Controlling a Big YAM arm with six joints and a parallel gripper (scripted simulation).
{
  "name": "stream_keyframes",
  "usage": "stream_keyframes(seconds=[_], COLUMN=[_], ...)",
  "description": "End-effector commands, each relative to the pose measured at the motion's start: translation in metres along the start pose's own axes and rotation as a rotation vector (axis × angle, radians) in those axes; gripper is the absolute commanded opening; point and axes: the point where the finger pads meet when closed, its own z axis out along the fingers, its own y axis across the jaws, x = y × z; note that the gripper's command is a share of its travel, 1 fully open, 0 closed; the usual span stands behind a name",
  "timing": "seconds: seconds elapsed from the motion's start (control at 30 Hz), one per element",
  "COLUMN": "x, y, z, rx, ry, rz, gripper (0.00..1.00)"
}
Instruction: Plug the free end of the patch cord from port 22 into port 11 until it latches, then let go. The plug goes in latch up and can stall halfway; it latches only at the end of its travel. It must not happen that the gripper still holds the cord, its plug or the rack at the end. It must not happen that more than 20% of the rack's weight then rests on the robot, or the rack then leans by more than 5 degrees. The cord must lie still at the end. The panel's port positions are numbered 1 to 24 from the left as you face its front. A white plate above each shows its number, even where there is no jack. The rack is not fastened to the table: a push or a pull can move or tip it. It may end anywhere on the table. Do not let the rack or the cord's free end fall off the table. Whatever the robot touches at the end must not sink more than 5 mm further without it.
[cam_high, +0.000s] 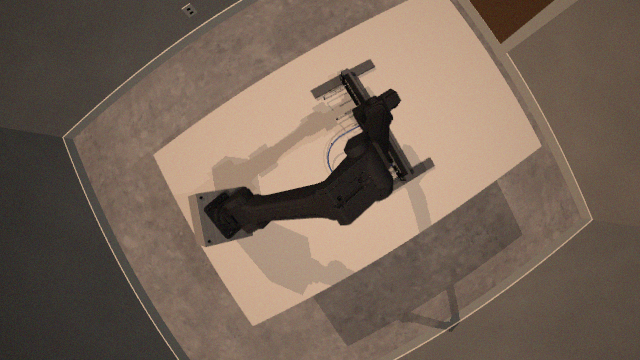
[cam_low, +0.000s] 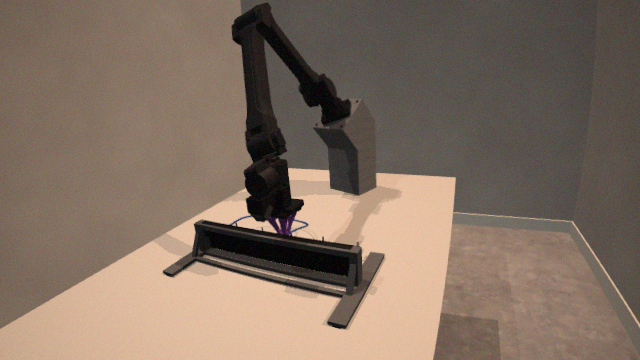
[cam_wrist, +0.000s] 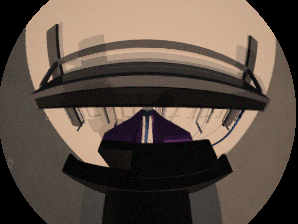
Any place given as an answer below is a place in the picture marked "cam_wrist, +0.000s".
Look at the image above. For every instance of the black patch panel rack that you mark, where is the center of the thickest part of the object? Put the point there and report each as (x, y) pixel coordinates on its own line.
(147, 84)

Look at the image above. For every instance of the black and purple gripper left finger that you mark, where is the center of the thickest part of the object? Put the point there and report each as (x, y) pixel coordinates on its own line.
(127, 130)

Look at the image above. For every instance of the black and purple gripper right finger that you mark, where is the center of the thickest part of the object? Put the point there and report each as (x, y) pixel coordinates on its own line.
(167, 131)

